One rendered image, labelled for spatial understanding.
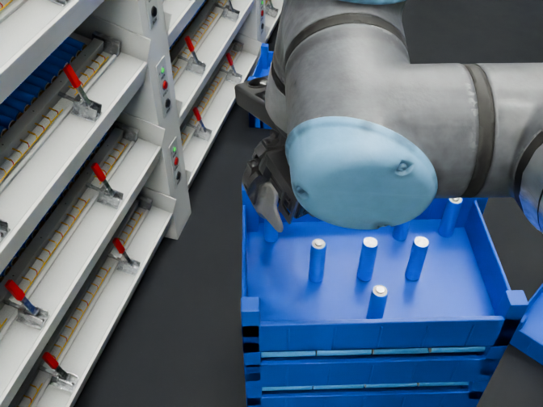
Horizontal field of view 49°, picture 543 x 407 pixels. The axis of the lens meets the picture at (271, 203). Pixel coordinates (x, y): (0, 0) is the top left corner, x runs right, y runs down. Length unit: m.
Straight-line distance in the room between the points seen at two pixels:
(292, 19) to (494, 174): 0.18
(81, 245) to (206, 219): 0.49
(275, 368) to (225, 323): 0.58
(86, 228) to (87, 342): 0.23
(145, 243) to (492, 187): 1.00
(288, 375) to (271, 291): 0.10
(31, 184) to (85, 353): 0.40
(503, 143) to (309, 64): 0.13
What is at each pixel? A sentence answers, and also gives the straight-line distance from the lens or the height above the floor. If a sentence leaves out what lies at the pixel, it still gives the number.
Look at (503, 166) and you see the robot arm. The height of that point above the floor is 0.83.
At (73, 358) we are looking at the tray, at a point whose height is 0.10.
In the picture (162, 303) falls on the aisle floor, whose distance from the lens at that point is 1.34.
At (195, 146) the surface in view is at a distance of 1.54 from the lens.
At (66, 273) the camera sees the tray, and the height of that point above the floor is 0.30.
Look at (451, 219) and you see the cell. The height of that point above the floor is 0.52.
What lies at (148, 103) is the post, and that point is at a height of 0.39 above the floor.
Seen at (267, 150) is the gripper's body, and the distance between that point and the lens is 0.62.
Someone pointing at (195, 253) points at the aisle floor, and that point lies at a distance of 1.42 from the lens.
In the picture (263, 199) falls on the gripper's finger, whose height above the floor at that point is 0.59.
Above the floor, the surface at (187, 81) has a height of 0.30.
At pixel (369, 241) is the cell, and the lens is 0.71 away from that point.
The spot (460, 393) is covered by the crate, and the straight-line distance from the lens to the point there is 0.82.
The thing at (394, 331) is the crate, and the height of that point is 0.52.
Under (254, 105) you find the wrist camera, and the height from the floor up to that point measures 0.70.
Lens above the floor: 1.07
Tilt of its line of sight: 45 degrees down
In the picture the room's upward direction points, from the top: straight up
